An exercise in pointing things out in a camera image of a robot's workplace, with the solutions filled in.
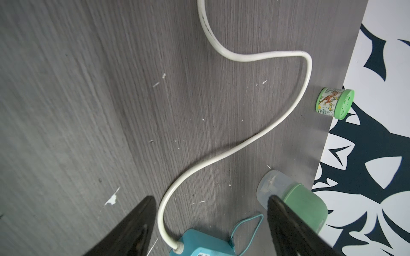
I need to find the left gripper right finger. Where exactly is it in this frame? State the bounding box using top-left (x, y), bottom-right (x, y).
top-left (267, 196), bottom-right (339, 256)

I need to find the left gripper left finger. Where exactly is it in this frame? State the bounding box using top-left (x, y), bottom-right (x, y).
top-left (85, 196), bottom-right (157, 256)

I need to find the green cordless meat grinder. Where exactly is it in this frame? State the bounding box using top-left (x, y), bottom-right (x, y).
top-left (256, 170), bottom-right (328, 233)

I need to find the teal usb charging cable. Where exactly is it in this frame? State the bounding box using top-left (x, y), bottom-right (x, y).
top-left (229, 213), bottom-right (265, 256)

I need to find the teal power strip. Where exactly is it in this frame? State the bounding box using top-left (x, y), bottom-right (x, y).
top-left (169, 229), bottom-right (236, 256)

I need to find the small green lid jar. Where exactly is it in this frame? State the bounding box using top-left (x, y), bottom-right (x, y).
top-left (315, 87), bottom-right (355, 120)

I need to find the white power strip cord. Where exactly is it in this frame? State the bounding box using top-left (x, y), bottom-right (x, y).
top-left (156, 0), bottom-right (313, 254)

